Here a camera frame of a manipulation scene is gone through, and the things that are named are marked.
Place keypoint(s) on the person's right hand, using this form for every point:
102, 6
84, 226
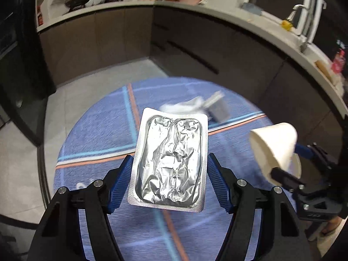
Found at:
333, 225

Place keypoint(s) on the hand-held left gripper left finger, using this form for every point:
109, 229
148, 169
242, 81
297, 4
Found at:
122, 185

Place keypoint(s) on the large silver foil blister pack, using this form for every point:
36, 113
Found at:
168, 163

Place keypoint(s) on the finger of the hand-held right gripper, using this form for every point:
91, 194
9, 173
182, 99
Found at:
285, 179
303, 149

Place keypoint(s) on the blue plaid tablecloth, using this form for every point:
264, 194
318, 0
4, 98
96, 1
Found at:
95, 141

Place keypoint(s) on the yellow sponge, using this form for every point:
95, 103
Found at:
286, 25

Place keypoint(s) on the white wrapper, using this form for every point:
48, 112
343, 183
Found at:
182, 106

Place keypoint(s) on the black glass sliding door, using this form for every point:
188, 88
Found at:
21, 59

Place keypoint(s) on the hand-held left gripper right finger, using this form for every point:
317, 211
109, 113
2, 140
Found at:
220, 185

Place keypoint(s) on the pink soap bottle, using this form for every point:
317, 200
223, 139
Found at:
339, 61

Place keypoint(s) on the steel kitchen faucet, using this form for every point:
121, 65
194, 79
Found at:
297, 7

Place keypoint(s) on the small grey blister pack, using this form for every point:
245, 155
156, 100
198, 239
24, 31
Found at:
219, 111

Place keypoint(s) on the red sauce bottle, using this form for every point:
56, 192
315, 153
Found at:
40, 15

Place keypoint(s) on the black gas stove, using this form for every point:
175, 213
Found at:
95, 1

